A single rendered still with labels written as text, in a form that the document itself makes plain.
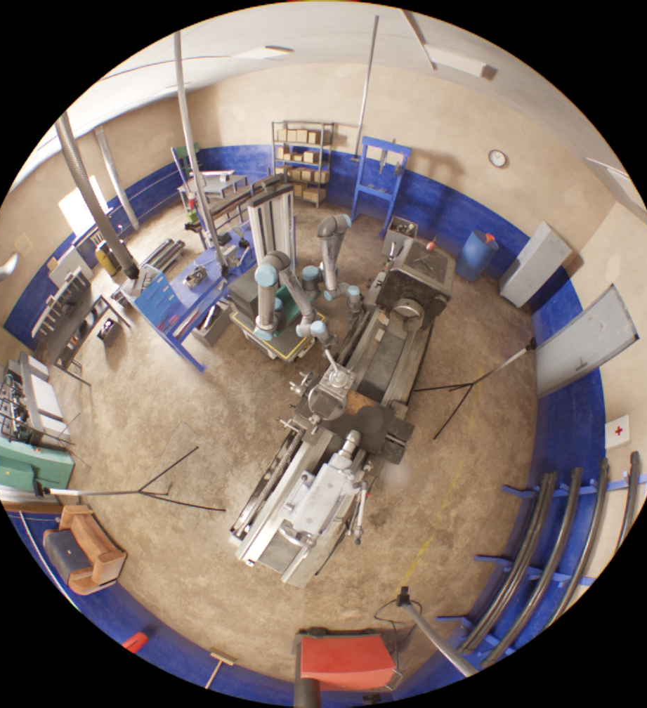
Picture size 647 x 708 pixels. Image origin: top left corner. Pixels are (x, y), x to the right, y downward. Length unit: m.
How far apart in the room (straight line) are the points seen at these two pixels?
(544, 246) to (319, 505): 4.76
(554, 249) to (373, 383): 4.13
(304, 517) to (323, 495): 0.15
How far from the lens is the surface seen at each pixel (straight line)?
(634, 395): 3.56
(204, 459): 2.59
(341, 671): 2.79
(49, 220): 6.89
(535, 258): 4.79
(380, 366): 1.85
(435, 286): 1.71
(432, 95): 4.73
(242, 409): 2.48
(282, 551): 1.77
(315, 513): 1.21
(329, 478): 1.18
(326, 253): 1.64
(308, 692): 2.70
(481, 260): 4.49
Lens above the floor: 2.33
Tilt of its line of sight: 63 degrees down
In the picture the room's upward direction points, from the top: 8 degrees clockwise
